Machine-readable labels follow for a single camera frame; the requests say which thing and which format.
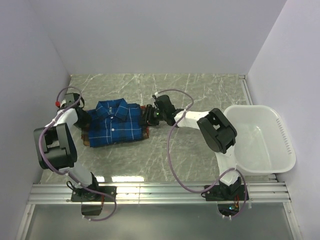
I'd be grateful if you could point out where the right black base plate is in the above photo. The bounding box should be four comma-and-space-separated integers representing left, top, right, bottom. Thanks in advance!
201, 184, 245, 202

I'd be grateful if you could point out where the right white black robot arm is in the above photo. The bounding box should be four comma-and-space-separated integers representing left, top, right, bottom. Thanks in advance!
140, 95, 238, 193

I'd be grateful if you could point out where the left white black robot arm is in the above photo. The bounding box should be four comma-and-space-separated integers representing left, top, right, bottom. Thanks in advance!
33, 92, 101, 201

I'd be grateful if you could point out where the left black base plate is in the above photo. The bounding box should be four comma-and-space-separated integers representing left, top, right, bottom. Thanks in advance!
70, 186, 117, 203

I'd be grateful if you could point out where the orange plaid shirt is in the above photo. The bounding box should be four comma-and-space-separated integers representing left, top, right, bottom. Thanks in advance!
81, 105, 150, 147

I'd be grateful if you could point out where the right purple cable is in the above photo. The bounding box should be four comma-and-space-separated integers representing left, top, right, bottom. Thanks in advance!
156, 88, 250, 221

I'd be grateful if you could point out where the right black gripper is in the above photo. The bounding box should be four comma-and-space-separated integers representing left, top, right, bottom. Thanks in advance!
137, 104, 167, 127

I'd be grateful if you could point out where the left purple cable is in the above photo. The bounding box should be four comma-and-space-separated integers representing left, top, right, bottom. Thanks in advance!
38, 86, 118, 222

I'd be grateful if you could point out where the white plastic basin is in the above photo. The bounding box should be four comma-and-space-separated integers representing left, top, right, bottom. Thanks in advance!
224, 105, 296, 176

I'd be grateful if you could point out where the blue plaid long sleeve shirt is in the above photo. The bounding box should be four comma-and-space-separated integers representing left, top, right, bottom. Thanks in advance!
87, 98, 143, 148

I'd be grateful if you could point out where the aluminium mounting rail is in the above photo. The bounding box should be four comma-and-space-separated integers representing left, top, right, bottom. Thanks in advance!
27, 181, 291, 205

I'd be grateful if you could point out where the purple cable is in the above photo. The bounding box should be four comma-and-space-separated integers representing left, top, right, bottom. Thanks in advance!
38, 86, 118, 222
156, 88, 250, 221

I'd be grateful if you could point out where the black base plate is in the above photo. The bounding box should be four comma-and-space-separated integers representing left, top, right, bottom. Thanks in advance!
201, 184, 245, 202
70, 186, 117, 203

